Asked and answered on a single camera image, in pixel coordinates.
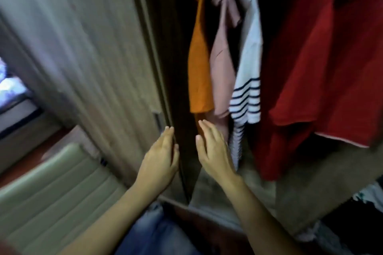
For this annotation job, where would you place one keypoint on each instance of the person's left hand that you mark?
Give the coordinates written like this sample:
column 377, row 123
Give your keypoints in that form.
column 157, row 165

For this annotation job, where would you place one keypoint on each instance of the person's right hand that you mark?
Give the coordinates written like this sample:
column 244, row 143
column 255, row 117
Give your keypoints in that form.
column 217, row 156

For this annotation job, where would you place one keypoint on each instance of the person's right thumb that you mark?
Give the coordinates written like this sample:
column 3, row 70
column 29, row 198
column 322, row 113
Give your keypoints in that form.
column 200, row 147

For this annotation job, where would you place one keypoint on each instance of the person's left thumb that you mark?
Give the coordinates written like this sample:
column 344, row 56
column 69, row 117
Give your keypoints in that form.
column 176, row 156

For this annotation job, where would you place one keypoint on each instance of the person's left forearm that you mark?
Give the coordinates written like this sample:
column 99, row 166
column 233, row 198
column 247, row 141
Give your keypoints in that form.
column 107, row 223

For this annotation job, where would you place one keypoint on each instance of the person's right forearm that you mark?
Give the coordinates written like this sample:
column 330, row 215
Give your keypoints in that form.
column 257, row 219

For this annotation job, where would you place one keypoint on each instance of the orange hanging garment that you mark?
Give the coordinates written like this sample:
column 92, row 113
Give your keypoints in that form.
column 199, row 75

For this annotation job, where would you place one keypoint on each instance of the white navy striped hanging garment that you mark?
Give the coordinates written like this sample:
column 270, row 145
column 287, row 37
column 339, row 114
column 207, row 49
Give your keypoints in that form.
column 248, row 84

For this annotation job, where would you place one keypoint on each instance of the person's blue jeans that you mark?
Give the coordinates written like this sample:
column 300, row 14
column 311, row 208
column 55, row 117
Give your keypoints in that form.
column 152, row 234

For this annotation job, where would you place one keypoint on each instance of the pink hanging garment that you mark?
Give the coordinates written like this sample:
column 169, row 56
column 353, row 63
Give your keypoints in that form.
column 223, row 66

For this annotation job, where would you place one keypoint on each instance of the plain red hanging garment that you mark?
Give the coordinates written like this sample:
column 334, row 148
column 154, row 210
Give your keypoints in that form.
column 296, row 78

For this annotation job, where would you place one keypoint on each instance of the dark wooden wardrobe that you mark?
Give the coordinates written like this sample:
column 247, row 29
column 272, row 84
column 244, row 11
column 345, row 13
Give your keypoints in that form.
column 314, row 180

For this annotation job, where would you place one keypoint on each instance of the beige wardrobe sliding door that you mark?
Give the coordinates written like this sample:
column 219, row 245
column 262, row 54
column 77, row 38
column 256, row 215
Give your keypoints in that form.
column 89, row 63

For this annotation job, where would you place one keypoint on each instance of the bed with patterned bedding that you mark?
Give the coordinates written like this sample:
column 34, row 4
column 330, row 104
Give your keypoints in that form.
column 18, row 114

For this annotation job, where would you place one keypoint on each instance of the red garment with white trim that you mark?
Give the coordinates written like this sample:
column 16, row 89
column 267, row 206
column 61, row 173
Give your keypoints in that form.
column 356, row 78

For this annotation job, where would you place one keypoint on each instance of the white patterned folded cloth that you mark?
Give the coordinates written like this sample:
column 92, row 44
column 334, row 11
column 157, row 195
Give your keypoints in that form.
column 369, row 196

